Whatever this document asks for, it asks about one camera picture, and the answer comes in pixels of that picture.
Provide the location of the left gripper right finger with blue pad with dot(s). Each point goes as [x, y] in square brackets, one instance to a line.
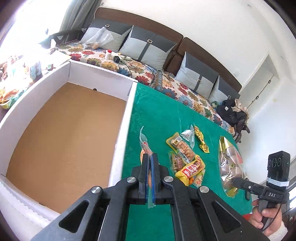
[155, 177]

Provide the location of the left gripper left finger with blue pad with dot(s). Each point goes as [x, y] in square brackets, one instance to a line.
[144, 178]

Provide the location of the clear pack orange snack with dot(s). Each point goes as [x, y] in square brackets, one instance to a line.
[146, 150]

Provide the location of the brown snack pack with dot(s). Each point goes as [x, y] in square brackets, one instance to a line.
[176, 161]

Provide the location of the yellow tray snack pack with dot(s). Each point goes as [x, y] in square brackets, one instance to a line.
[179, 146]

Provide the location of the large yellow red snack bag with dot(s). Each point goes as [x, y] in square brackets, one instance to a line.
[189, 171]

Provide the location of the white triangular snack pack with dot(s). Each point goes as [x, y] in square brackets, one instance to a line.
[187, 135]

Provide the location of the white pack red logo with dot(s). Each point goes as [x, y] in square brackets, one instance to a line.
[199, 178]

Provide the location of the dried fruit bag red label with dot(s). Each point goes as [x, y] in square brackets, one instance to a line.
[230, 166]

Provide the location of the clear narrow snack pack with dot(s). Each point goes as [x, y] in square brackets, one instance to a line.
[192, 137]

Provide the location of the yellow wrapper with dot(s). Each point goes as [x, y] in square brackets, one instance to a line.
[203, 146]

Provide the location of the white cardboard box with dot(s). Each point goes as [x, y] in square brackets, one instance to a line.
[64, 135]

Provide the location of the pile of dark clothes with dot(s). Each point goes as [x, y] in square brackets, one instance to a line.
[232, 111]

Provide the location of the grey pillow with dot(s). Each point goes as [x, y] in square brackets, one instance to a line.
[118, 30]
[147, 47]
[196, 75]
[222, 91]

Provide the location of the far right grey pillow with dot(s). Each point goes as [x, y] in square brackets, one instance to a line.
[222, 91]

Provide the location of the floral bed sheet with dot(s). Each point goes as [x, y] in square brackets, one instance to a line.
[161, 81]

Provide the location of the black power adapter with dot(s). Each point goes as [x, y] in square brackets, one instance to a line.
[117, 59]

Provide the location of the white bottle red cap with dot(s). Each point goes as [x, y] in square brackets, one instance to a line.
[108, 54]

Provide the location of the clear plastic bag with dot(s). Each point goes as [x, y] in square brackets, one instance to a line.
[100, 38]

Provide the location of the far left grey pillow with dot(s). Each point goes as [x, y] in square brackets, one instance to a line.
[118, 30]

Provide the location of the brown headboard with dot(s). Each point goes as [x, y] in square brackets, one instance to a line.
[184, 44]

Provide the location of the black chair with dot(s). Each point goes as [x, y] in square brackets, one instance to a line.
[62, 37]

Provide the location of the grey curtain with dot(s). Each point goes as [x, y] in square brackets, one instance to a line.
[79, 14]

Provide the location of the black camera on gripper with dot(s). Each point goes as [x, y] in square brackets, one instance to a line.
[278, 171]

